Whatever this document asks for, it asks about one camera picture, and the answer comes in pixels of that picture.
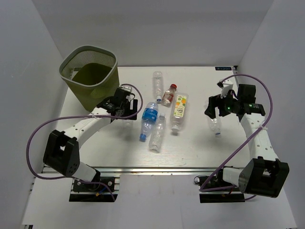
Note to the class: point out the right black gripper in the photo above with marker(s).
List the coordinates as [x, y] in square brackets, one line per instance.
[217, 101]

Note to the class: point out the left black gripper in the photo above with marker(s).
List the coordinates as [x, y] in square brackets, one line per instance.
[131, 111]

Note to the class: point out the small clear bottle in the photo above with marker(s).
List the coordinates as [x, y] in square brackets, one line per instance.
[215, 125]

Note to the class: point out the blue label blue cap bottle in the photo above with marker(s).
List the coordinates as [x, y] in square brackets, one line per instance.
[149, 118]

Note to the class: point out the orange label white cap bottle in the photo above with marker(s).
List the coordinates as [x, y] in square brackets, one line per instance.
[178, 111]

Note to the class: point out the clear bottle white cap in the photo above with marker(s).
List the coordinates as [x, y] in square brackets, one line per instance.
[158, 133]

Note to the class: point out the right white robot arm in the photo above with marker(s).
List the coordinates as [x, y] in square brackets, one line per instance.
[265, 174]

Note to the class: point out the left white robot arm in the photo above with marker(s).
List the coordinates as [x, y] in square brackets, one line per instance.
[63, 147]

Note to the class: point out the green mesh waste bin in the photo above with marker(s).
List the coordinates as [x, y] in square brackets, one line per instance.
[91, 73]

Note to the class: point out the red cap red label bottle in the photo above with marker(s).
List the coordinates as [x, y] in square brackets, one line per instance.
[169, 95]

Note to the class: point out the blue corner label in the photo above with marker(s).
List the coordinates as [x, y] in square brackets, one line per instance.
[223, 68]

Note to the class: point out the clear bottle blue-white cap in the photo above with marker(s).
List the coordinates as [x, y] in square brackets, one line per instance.
[157, 82]

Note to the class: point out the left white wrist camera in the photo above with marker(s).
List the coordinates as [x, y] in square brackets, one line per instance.
[127, 88]

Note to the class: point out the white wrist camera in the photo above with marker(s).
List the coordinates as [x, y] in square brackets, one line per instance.
[127, 88]
[226, 86]

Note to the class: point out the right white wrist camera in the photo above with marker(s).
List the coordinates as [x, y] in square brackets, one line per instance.
[226, 86]

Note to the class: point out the aluminium table edge rail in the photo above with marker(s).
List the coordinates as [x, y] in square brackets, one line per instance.
[136, 170]

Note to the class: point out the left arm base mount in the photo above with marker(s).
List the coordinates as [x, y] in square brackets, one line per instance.
[95, 193]

